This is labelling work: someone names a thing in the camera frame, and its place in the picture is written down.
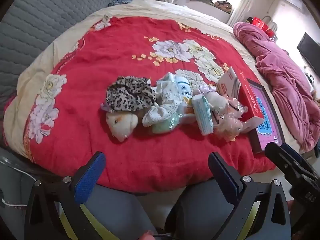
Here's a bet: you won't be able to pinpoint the grey quilted headboard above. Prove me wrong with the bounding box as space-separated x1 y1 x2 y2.
0 0 128 110

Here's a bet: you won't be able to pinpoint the white floral cloth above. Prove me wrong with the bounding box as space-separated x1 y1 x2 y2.
142 74 180 128

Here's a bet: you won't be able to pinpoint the white vitamin bottle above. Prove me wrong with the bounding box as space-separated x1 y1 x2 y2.
175 75 195 117

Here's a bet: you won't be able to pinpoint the mint green packet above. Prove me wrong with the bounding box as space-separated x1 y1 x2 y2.
151 112 180 134

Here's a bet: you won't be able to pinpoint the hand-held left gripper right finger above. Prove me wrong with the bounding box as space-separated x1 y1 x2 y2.
208 152 292 240

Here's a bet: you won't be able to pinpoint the plush bear with purple ribbon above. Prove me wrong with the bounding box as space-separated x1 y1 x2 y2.
197 85 229 115

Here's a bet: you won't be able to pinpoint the white plush toy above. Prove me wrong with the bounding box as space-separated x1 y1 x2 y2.
105 112 139 143

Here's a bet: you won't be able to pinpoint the beige bed quilt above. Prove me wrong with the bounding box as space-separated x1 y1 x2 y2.
4 0 300 160

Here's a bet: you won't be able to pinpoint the person's right leg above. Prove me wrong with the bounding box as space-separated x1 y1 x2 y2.
165 176 244 240

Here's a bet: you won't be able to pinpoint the leopard print cloth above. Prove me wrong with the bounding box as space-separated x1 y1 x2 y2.
105 76 157 113

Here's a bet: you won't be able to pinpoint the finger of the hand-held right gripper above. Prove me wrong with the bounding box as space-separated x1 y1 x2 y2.
281 144 319 178
264 142 303 183

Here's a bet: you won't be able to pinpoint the pink pouch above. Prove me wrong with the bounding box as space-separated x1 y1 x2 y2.
225 97 249 115

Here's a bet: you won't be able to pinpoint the pink printed box lid tray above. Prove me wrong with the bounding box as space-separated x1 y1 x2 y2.
246 79 285 154

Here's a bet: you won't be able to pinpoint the person's left leg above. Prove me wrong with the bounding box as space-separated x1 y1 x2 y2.
56 184 160 240

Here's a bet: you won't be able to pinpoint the red floral blanket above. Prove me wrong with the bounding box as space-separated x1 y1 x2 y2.
22 16 277 193

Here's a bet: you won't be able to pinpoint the red and white box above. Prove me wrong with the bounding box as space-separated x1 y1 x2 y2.
216 66 265 120

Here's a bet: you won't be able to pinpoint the person's leg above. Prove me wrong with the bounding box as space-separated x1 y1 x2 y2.
56 184 160 240
165 176 244 240

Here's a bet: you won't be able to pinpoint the red bags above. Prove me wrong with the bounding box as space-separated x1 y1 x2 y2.
247 16 275 38

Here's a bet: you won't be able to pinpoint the black television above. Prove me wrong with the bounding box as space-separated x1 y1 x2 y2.
297 32 320 75

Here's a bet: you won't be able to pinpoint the tissue pack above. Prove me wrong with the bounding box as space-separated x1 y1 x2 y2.
192 95 215 136

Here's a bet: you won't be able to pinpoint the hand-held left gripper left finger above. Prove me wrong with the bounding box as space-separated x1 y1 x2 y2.
24 151 107 240

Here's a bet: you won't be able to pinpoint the pink blanket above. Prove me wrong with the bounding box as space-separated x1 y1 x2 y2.
232 22 320 153

